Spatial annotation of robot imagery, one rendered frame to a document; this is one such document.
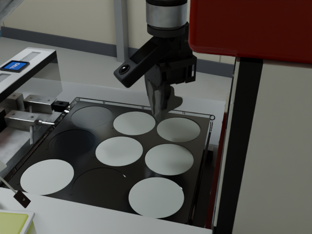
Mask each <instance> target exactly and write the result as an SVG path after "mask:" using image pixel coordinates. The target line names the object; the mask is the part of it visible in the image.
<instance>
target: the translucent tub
mask: <svg viewBox="0 0 312 234"><path fill-rule="evenodd" d="M34 217H35V213H34V212H26V211H13V210H0V234H37V233H36V229H35V226H34V223H33V219H34Z"/></svg>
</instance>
